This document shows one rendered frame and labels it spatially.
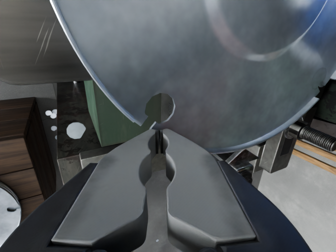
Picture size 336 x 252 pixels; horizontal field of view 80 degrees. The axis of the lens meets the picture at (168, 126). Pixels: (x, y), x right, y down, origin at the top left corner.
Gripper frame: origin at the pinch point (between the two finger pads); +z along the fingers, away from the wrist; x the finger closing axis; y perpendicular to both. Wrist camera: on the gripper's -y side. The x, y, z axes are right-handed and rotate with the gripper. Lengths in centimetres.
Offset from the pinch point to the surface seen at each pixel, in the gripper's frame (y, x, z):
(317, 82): -0.7, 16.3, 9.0
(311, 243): 140, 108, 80
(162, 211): 110, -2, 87
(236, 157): 5.1, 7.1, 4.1
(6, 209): 38, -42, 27
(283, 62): -3.2, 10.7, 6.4
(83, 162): 11.0, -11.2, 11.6
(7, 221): 42, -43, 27
